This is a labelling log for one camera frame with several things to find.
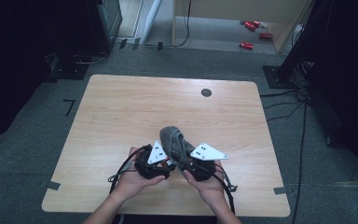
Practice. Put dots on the person's right hand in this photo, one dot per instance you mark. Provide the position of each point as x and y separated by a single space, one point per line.
211 189

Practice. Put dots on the black flat stand base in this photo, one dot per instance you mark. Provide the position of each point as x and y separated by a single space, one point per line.
70 70

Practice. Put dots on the black metal stand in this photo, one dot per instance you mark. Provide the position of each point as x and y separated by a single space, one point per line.
276 77

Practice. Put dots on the person's left hand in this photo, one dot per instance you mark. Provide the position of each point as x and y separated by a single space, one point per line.
130 183

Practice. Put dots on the white panel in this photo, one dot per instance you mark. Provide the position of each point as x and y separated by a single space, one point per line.
150 18

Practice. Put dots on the grey fuzzy cloth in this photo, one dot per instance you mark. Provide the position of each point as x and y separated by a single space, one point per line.
174 141

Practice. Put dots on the red drink can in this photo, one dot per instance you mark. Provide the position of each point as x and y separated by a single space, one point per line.
246 45
265 35
256 23
250 26

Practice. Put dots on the black cabinet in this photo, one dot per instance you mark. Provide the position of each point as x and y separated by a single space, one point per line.
104 25

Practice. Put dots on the grey tape piece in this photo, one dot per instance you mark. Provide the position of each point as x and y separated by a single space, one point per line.
50 185
280 190

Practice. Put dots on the black tape strip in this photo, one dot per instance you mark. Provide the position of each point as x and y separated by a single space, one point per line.
136 43
122 43
159 46

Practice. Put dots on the light wooden furniture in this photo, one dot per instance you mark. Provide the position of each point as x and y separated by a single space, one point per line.
230 7

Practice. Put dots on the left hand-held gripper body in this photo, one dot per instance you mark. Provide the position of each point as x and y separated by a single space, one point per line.
157 154

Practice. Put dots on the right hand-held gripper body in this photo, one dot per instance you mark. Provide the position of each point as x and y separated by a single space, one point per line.
206 152

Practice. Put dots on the black round table grommet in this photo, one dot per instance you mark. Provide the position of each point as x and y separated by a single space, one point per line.
206 92

